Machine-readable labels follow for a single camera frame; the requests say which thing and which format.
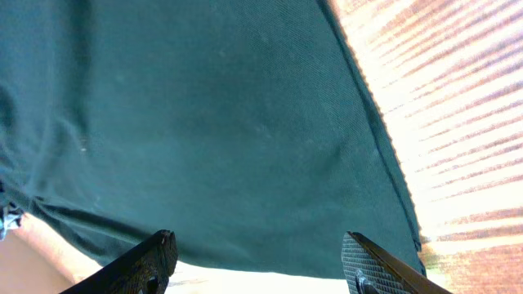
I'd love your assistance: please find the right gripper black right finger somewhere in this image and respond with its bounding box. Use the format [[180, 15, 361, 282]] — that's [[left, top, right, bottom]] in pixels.
[[341, 231, 450, 294]]

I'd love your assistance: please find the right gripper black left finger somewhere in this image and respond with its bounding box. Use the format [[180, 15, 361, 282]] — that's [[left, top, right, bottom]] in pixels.
[[61, 229, 178, 294]]

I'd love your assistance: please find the black t-shirt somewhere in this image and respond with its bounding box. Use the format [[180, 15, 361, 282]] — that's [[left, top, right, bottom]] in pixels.
[[1, 0, 423, 278]]

